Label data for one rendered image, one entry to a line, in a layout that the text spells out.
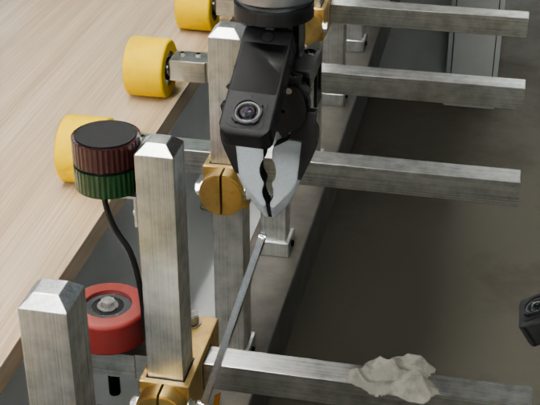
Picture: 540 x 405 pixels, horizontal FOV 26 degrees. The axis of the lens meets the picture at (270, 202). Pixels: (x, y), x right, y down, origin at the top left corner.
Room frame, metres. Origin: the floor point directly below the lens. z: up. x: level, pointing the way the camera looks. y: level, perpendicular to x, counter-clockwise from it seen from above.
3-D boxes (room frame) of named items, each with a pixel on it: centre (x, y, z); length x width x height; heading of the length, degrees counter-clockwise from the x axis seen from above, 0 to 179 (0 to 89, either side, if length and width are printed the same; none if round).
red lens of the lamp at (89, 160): (0.90, 0.14, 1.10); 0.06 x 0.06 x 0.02
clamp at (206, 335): (0.92, 0.09, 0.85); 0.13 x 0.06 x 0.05; 168
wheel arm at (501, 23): (1.65, -0.13, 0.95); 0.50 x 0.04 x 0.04; 78
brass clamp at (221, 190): (1.16, 0.04, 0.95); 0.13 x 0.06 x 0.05; 168
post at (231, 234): (1.14, 0.04, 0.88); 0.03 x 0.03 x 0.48; 78
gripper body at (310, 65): (0.99, -0.01, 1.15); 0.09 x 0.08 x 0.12; 167
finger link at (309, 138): (0.96, -0.02, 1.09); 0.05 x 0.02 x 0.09; 77
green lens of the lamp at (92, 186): (0.90, 0.14, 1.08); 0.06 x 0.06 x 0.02
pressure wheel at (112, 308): (0.95, 0.16, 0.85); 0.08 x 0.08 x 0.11
